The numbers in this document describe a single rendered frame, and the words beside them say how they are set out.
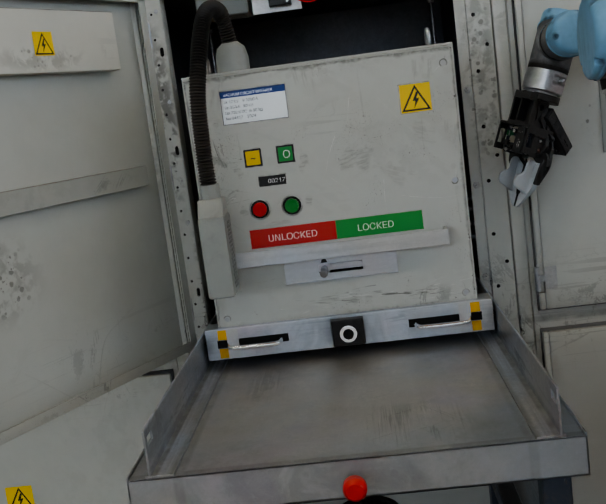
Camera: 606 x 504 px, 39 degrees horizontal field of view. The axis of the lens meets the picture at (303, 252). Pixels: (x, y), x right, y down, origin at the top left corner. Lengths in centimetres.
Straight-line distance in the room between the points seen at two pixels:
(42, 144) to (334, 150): 52
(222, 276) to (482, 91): 65
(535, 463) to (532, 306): 70
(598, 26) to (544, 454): 55
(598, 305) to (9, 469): 131
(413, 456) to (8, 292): 74
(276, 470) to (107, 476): 85
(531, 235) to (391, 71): 48
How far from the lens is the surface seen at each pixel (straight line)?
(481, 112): 179
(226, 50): 163
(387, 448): 121
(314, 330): 163
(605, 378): 192
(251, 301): 164
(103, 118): 173
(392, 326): 163
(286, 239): 161
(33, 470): 204
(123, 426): 195
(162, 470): 124
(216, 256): 151
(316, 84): 158
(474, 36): 180
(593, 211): 184
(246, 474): 121
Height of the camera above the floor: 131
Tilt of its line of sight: 9 degrees down
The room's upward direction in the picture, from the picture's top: 7 degrees counter-clockwise
